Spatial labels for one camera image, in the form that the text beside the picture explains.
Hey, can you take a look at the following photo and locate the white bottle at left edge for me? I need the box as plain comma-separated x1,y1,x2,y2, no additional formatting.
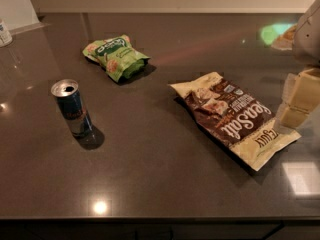
0,19,13,47

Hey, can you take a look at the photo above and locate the green chip bag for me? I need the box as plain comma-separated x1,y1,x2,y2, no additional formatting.
82,35,149,82

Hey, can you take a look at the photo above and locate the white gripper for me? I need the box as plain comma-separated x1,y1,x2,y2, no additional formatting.
275,0,320,130

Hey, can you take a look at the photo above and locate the blue silver energy drink can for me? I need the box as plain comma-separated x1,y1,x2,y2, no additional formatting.
51,79,92,138

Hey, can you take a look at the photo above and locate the brown sea salt chip bag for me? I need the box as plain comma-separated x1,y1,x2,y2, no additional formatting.
171,72,300,171

